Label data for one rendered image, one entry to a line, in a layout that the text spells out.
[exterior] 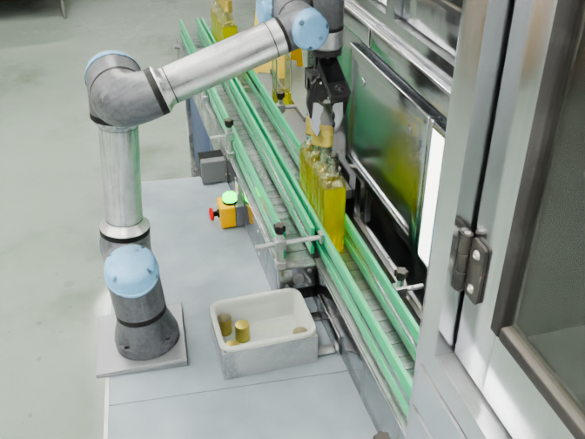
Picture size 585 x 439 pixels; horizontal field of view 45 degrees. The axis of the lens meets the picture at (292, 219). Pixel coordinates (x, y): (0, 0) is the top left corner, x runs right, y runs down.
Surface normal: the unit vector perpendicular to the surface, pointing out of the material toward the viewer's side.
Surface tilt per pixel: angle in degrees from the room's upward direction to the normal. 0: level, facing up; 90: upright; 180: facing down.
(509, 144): 90
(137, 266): 8
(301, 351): 90
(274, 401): 0
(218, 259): 0
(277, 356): 90
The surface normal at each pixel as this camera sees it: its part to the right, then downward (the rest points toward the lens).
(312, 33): 0.33, 0.51
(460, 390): 0.00, -0.84
